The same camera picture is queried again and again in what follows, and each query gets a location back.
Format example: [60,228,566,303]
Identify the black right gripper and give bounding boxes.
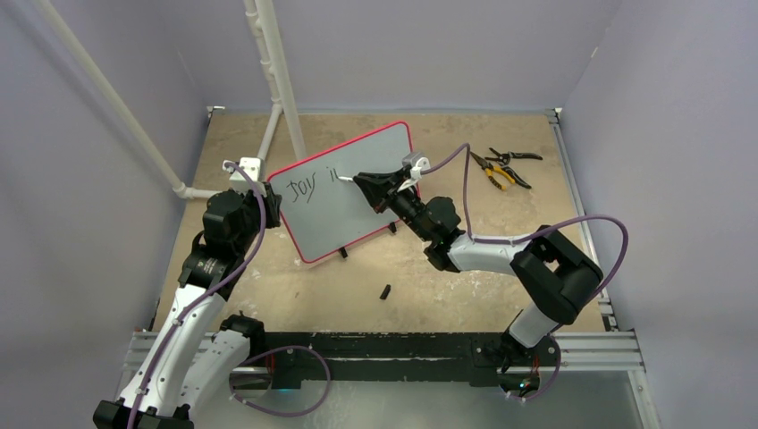
[356,167,433,241]

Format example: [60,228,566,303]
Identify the red framed whiteboard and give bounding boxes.
[267,121,413,263]

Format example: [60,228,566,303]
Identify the black marker cap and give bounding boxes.
[380,284,392,300]

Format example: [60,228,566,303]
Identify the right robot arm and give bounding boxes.
[352,168,604,364]

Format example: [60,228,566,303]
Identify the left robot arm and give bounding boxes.
[93,182,282,428]

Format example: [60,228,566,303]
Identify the black base bar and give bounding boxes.
[265,332,560,389]

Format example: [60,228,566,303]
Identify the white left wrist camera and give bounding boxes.
[222,157,267,197]

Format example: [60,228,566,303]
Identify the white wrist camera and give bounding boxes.
[399,152,431,191]
[222,157,267,197]

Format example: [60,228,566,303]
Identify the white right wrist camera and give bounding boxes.
[399,152,431,191]

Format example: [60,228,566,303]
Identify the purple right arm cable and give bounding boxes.
[421,143,629,332]

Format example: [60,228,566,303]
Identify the yellow handled pliers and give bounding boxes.
[470,152,532,191]

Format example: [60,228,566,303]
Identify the black handled pliers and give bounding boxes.
[486,147,543,166]

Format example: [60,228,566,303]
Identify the white PVC pipe frame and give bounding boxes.
[29,0,309,203]

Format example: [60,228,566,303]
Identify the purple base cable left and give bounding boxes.
[227,345,332,418]

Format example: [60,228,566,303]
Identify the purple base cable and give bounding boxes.
[503,331,564,404]
[227,345,332,418]

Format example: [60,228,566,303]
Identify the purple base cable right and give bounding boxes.
[503,331,564,404]

